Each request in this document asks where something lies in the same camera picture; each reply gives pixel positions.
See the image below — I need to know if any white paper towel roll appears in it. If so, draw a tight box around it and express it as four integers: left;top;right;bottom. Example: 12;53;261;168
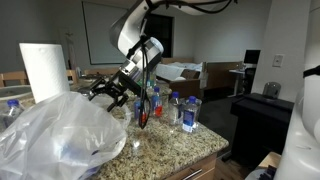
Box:
18;42;72;105

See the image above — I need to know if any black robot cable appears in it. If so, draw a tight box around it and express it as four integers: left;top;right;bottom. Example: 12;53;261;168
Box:
126;0;240;130

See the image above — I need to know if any black cabinet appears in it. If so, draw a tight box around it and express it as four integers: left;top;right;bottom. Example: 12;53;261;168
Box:
229;93;296;168

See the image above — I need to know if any translucent white plastic bag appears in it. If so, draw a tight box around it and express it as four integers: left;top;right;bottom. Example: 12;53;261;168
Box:
0;91;133;180

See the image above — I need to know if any white desk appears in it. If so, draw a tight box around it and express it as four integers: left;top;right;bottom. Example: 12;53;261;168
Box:
229;68;246;98

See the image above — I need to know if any metal drawer handle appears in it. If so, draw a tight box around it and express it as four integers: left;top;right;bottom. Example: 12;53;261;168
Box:
181;168;204;180

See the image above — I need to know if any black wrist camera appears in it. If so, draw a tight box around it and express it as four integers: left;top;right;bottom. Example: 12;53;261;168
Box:
122;71;148;98

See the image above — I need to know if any grey rounded container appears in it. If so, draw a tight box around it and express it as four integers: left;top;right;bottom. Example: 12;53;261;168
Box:
262;81;282;100

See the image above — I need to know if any clear plastic bottle blue cap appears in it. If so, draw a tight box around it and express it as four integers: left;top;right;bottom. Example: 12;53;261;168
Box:
0;98;26;133

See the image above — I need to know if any black office chair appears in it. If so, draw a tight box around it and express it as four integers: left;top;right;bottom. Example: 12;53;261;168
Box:
241;64;257;95

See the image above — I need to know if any bottle with red label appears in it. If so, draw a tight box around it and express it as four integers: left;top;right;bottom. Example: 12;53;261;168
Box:
62;139;103;180

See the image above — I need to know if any black velcro strap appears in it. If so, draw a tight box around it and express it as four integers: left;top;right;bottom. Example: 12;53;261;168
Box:
302;64;320;79

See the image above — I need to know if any Fiji water bottle blue cap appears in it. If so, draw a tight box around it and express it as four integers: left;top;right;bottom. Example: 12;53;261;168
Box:
133;96;150;124
182;95;200;134
150;86;165;119
168;91;184;126

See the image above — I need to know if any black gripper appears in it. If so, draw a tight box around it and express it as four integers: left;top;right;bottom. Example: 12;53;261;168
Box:
88;77;131;113

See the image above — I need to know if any white projection screen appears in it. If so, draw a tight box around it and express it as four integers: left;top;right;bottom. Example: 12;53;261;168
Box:
82;1;132;66

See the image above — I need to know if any black computer monitor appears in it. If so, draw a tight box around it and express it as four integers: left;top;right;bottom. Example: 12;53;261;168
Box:
243;49;262;65

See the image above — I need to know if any white light switch plate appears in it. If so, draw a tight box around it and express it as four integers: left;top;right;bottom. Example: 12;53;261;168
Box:
272;53;285;68

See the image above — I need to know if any wooden drawer front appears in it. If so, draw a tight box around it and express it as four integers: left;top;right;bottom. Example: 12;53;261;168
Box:
164;153;218;180

